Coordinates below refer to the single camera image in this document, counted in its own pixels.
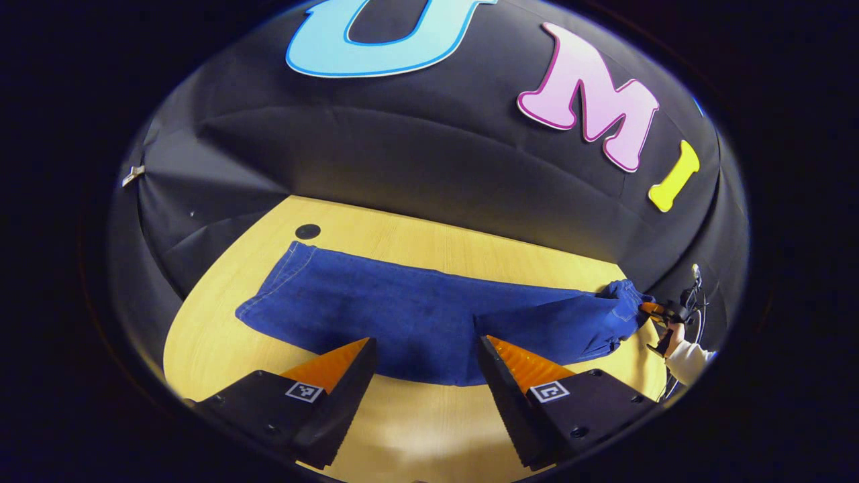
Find black backdrop cloth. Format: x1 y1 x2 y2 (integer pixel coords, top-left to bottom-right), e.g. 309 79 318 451
107 0 751 350

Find blue denim jeans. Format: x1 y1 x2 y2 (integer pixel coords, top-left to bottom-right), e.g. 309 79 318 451
235 241 655 388

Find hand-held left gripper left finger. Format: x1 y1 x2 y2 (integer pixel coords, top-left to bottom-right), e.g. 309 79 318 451
181 337 378 470

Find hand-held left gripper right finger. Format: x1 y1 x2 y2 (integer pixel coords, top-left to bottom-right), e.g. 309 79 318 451
476 334 658 472

